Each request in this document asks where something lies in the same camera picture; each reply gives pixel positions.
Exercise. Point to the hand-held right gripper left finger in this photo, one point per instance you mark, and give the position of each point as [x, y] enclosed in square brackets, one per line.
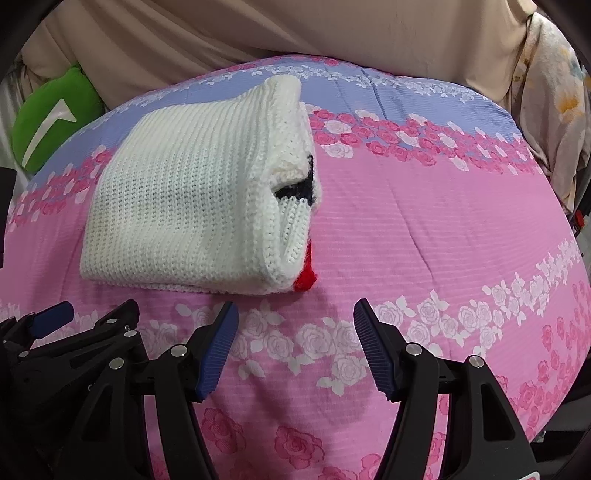
[217, 350]

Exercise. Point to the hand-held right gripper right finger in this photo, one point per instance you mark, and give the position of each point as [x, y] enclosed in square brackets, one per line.
[374, 350]

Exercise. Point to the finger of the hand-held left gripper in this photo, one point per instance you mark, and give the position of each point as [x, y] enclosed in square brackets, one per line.
[51, 318]
[115, 318]

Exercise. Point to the white red black knit sweater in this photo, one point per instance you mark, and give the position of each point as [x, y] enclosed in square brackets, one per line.
[175, 198]

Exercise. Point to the pink floral bed sheet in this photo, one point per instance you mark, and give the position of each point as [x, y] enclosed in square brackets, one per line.
[438, 207]

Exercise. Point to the green plush pillow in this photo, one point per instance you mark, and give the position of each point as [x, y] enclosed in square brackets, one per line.
[51, 106]

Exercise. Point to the cream floral cloth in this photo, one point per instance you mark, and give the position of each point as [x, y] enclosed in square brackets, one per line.
[549, 115]

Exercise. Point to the beige cloth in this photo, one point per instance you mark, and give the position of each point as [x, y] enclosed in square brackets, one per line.
[277, 27]

